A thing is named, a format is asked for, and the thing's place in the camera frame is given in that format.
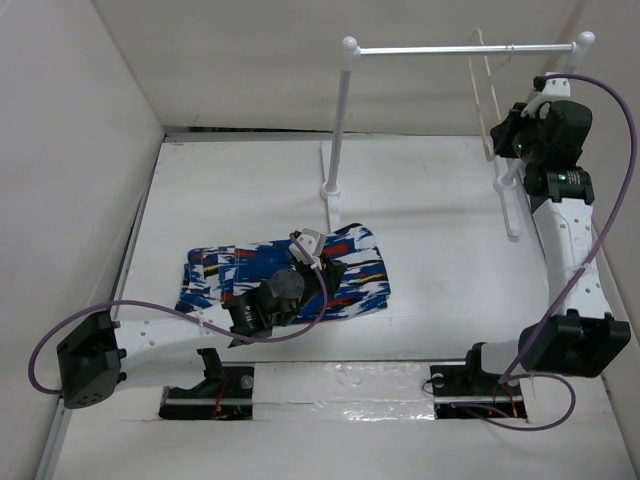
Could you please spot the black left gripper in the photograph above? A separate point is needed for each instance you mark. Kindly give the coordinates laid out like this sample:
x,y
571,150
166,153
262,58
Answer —
x,y
333,270

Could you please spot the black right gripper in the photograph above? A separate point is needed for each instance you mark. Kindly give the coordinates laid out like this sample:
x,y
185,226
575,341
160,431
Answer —
x,y
503,131

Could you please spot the blue white red patterned trousers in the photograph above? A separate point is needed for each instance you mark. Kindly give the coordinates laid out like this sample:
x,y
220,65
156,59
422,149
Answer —
x,y
352,279

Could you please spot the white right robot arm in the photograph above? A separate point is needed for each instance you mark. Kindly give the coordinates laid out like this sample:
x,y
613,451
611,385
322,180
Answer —
x,y
578,334

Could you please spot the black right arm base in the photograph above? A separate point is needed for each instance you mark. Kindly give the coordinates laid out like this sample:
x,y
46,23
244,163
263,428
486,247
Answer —
x,y
463,388

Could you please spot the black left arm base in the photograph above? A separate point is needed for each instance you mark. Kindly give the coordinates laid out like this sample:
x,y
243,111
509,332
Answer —
x,y
225,393

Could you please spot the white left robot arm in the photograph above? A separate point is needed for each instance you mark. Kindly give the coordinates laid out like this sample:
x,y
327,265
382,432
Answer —
x,y
102,356

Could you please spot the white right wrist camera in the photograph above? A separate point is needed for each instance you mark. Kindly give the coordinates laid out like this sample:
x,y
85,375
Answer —
x,y
545,93

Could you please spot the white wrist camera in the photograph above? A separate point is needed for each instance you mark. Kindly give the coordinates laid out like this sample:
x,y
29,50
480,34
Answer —
x,y
307,247
545,93

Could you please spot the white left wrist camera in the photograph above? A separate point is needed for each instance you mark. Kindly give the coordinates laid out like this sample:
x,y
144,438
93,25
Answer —
x,y
307,247

